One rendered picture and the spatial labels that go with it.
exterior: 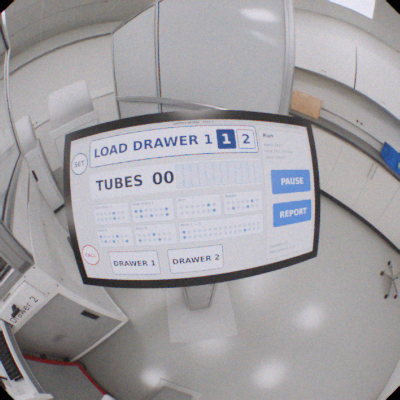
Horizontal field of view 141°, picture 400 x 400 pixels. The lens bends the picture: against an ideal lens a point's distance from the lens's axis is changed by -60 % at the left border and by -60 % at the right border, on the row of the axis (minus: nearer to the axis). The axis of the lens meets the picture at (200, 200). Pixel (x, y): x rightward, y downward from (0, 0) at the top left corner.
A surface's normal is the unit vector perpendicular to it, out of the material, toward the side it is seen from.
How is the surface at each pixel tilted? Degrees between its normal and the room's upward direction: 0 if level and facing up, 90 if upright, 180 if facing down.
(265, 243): 50
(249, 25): 90
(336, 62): 90
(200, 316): 3
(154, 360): 0
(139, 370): 0
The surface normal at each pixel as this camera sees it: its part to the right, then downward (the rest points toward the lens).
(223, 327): 0.00, -0.69
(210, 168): 0.10, 0.06
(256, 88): -0.68, 0.50
